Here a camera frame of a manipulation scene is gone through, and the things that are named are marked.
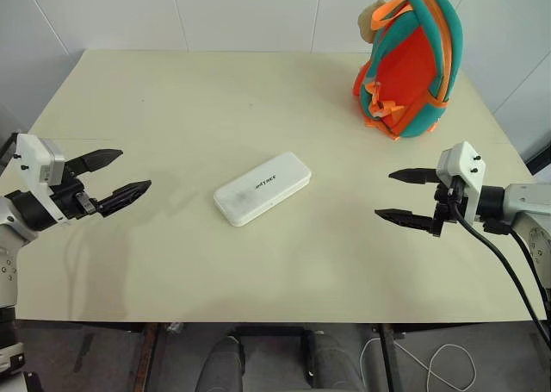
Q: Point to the black table leg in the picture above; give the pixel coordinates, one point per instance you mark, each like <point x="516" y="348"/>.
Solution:
<point x="389" y="357"/>

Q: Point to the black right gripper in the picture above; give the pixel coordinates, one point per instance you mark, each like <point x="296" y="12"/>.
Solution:
<point x="447" y="207"/>

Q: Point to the dark grey furniture panel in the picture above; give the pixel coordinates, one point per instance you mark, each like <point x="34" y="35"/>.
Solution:
<point x="538" y="151"/>

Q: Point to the black metal frame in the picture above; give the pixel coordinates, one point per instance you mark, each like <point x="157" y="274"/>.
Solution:
<point x="275" y="331"/>

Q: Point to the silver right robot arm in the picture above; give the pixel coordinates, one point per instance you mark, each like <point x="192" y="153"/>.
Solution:
<point x="527" y="202"/>

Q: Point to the rusty brown table leg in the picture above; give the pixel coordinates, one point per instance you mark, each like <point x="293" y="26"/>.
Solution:
<point x="144" y="357"/>

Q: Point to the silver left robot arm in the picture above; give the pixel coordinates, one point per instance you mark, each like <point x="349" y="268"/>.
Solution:
<point x="9" y="237"/>

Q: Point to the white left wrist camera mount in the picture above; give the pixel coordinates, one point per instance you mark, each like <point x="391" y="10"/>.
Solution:
<point x="32" y="153"/>

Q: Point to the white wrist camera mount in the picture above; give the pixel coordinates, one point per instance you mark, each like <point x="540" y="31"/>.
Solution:
<point x="32" y="153"/>
<point x="467" y="163"/>

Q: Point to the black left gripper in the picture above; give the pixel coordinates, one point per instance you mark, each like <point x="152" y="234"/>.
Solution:
<point x="71" y="198"/>

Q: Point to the dark rounded shape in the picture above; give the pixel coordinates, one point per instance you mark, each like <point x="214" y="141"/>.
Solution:
<point x="224" y="364"/>

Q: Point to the white rectangular case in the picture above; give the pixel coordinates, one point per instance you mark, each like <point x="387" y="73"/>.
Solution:
<point x="262" y="188"/>

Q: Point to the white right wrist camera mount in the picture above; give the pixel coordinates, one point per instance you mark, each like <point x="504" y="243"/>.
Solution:
<point x="467" y="163"/>

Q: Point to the teal and orange backpack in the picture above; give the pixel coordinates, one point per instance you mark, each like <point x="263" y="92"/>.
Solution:
<point x="409" y="69"/>

